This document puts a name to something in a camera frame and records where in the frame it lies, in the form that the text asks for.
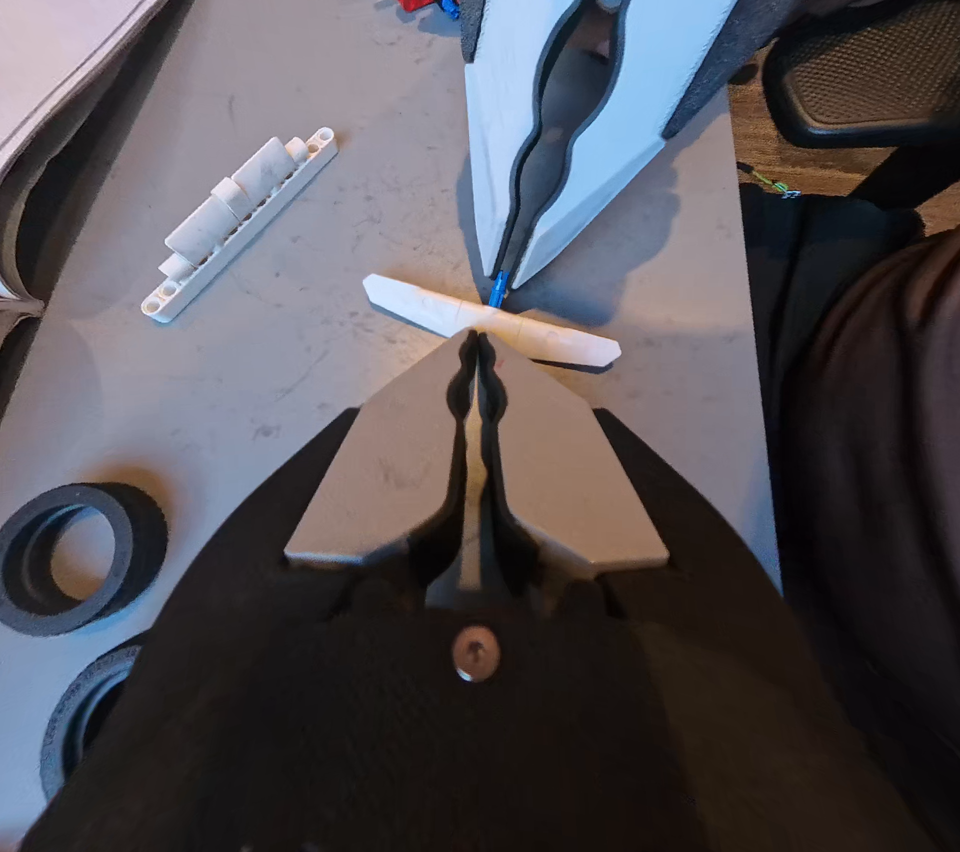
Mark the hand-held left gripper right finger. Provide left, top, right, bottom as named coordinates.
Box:
left=478, top=331, right=672, bottom=595

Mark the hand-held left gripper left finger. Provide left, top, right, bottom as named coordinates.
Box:
left=283, top=329, right=481, bottom=588

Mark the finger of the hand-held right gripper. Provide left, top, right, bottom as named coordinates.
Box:
left=510, top=0, right=760, bottom=290
left=463, top=0, right=600, bottom=279

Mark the long white pointed panel piece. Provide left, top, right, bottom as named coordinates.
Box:
left=363, top=273, right=623, bottom=370

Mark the grey desk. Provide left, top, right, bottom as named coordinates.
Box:
left=0, top=0, right=785, bottom=852

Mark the black mesh office chair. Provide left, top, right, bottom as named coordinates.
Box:
left=763, top=0, right=960, bottom=150

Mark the person's black garment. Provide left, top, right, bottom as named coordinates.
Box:
left=738, top=180, right=960, bottom=778

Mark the black rubber toy tyre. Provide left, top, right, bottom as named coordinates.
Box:
left=0, top=483, right=171, bottom=637
left=41, top=642, right=145, bottom=802

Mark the white beam with cylinders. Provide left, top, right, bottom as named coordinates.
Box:
left=141, top=127, right=340, bottom=324

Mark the person's brown-shirted torso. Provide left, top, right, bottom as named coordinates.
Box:
left=776, top=229, right=960, bottom=852

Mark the small green yellow cord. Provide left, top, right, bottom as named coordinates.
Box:
left=738, top=162, right=802, bottom=201

